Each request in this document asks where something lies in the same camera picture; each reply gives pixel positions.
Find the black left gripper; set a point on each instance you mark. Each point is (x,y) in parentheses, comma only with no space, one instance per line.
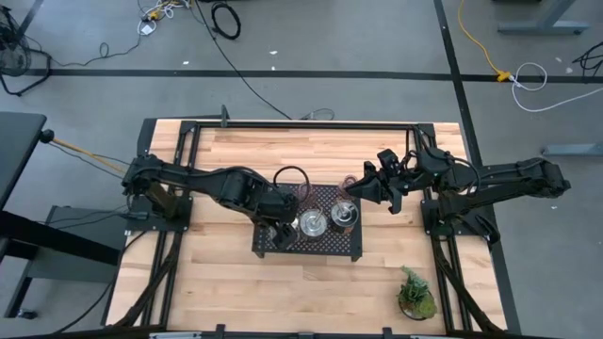
(278,207)

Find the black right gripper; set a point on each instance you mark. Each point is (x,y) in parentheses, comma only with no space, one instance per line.
(405,181)

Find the dark ribbed metal container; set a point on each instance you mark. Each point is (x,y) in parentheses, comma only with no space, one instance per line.
(313,223)

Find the pink ribbed glass candle holder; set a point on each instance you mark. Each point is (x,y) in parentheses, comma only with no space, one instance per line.
(349,182)

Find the silver chrome cylinder candle holder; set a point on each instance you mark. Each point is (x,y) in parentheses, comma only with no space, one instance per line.
(344,215)

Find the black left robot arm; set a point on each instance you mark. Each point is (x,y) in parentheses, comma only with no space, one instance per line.
(188,176)

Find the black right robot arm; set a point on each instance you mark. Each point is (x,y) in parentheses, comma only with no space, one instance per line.
(518,179)

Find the wooden stick with black knob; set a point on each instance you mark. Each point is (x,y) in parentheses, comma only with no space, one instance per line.
(85,153)

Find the black perforated metal shelf riser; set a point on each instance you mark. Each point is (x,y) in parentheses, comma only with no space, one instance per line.
(330,242)

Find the green potted succulent plant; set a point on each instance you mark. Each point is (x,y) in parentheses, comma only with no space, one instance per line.
(415,294)

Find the grey desk foot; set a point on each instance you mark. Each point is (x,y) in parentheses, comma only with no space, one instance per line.
(572,150)
(546,26)

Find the black desk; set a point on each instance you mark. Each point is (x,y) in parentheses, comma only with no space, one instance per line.
(16,150)

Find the black floor fan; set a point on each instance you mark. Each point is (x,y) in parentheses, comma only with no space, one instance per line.
(11,52)

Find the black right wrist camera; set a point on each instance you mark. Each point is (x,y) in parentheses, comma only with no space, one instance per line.
(388,161)

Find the black aluminium table frame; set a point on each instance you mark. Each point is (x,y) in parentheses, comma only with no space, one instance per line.
(301,125)

